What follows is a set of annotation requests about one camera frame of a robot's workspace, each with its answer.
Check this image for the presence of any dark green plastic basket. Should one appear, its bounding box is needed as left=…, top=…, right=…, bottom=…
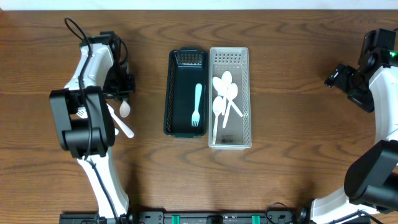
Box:
left=163, top=47, right=209, bottom=138

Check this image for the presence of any white fork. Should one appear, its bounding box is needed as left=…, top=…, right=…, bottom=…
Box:
left=107, top=104, right=134, bottom=138
left=76, top=107, right=88, bottom=119

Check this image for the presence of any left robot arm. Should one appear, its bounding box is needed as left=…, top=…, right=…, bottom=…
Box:
left=49, top=31, right=136, bottom=223

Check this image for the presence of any clear plastic basket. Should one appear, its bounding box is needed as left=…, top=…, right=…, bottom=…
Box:
left=208, top=47, right=252, bottom=150

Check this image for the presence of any white spoon group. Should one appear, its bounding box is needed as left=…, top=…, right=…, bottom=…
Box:
left=212, top=77, right=243, bottom=117
left=212, top=96, right=223, bottom=144
left=223, top=83, right=238, bottom=128

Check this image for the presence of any mint green plastic fork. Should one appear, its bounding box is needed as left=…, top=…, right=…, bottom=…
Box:
left=192, top=83, right=202, bottom=128

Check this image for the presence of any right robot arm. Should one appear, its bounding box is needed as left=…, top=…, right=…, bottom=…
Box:
left=297, top=29, right=397, bottom=223

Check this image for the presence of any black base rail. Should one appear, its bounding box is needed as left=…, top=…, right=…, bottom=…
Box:
left=58, top=210, right=312, bottom=224

